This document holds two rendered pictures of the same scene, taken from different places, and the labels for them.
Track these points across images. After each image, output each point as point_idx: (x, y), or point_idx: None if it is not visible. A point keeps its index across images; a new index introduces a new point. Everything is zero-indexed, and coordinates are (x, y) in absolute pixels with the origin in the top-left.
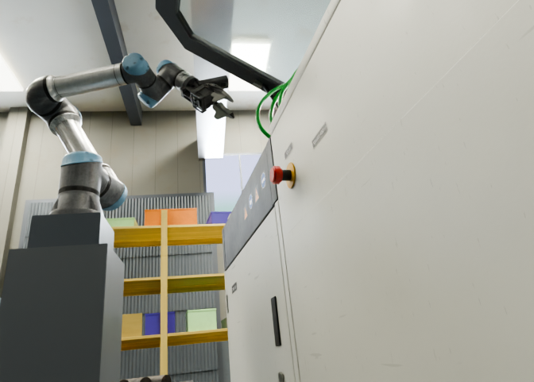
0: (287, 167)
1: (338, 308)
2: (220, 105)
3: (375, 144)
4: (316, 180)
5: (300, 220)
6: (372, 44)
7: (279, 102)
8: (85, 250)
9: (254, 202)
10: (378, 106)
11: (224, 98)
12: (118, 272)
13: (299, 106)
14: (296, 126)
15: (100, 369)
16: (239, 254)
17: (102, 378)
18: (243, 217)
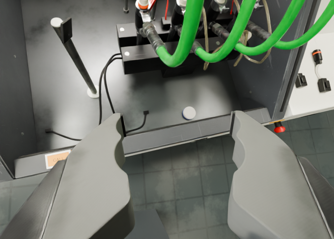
0: (279, 120)
1: None
2: (131, 200)
3: (317, 112)
4: (289, 118)
5: (263, 124)
6: None
7: (276, 42)
8: None
9: (209, 135)
10: (330, 109)
11: (234, 158)
12: None
13: (323, 110)
14: (308, 113)
15: (167, 237)
16: (131, 153)
17: (160, 236)
18: (165, 145)
